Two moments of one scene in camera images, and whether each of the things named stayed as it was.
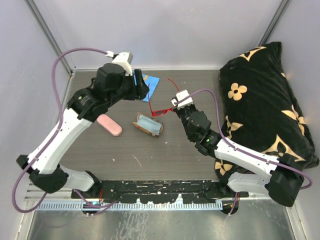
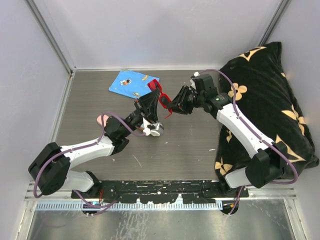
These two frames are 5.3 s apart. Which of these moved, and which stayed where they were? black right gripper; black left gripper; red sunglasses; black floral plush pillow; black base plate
Moved: red sunglasses; black right gripper; black left gripper
Stayed: black base plate; black floral plush pillow
